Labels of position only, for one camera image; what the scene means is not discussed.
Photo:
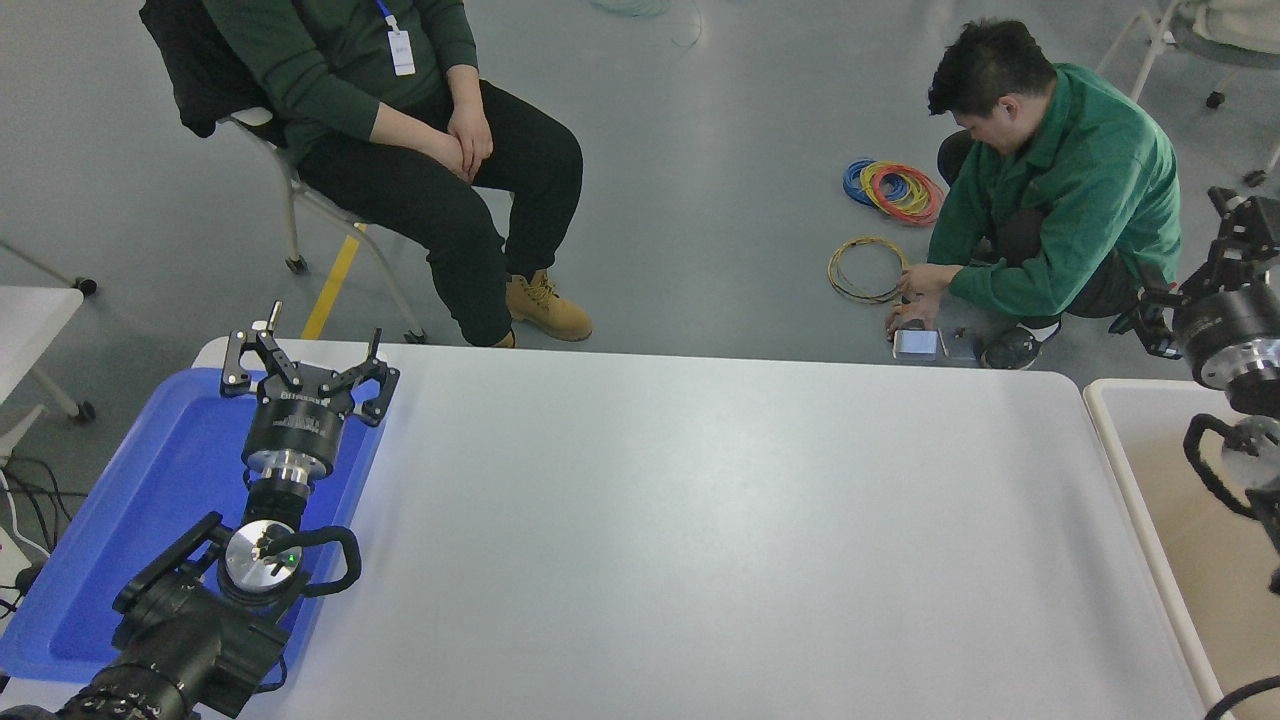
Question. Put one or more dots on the black belt pouch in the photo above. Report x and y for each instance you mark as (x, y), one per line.
(1122, 322)

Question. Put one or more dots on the white side table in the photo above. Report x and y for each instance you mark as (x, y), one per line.
(30, 320)

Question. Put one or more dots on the large pale bin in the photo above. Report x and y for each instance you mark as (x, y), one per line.
(1150, 480)

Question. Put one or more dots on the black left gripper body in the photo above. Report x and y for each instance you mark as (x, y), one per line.
(293, 432)

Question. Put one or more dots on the small grey metal box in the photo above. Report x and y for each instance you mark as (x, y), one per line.
(960, 345)

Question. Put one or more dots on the cream garment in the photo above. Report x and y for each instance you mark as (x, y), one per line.
(1235, 20)

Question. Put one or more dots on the seated person's right hand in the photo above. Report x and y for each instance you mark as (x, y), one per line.
(448, 152)

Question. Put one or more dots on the white power strip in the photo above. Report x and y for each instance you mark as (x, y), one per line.
(8, 565)

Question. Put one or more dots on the seated person's left hand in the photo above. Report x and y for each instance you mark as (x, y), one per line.
(475, 135)

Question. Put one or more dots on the blue plastic tray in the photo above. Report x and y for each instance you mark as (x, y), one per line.
(150, 480)

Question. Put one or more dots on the crouching person's hand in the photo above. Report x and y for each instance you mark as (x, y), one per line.
(930, 282)
(915, 313)

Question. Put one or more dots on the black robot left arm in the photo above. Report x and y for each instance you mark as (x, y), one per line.
(180, 640)

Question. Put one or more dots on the seated person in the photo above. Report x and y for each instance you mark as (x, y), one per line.
(440, 210)

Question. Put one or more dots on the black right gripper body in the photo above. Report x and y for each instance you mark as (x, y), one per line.
(1230, 320)

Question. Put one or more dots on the white name badge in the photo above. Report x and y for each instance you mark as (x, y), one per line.
(401, 52)

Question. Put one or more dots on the black jacket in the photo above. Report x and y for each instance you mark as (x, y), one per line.
(200, 70)

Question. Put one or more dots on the crouching person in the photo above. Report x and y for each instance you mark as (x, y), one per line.
(1080, 180)

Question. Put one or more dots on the white rolling chair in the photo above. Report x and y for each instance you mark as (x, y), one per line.
(1215, 58)

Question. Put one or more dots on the grey leg with caster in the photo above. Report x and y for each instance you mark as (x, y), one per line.
(50, 265)

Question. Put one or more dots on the silver metal box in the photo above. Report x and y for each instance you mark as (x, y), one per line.
(915, 345)

